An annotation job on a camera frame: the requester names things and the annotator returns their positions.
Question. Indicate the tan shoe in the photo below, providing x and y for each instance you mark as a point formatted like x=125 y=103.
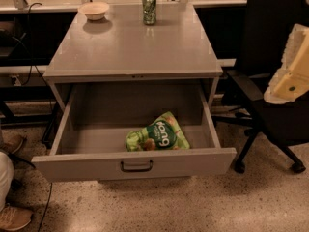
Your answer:
x=13 y=144
x=14 y=218

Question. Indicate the tan shoe near bottom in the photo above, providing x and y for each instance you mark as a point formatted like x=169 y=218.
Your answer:
x=14 y=218

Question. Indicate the green rice chip bag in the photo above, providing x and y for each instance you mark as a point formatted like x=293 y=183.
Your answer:
x=164 y=133

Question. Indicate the wall power outlet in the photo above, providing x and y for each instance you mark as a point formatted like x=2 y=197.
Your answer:
x=15 y=80

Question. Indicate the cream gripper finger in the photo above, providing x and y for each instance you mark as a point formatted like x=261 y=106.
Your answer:
x=291 y=80

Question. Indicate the beige bowl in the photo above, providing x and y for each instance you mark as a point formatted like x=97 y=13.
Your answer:
x=94 y=10

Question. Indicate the black drawer handle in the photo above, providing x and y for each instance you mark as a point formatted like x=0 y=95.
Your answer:
x=130 y=167

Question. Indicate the tan shoe upper left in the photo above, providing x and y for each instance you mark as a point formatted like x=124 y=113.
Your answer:
x=13 y=144

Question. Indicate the open grey top drawer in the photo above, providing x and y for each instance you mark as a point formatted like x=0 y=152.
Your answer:
x=135 y=130

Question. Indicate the green soda can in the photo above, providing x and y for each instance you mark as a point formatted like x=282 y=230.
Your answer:
x=149 y=12

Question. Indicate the grey cabinet counter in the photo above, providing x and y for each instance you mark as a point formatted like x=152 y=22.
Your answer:
x=122 y=47

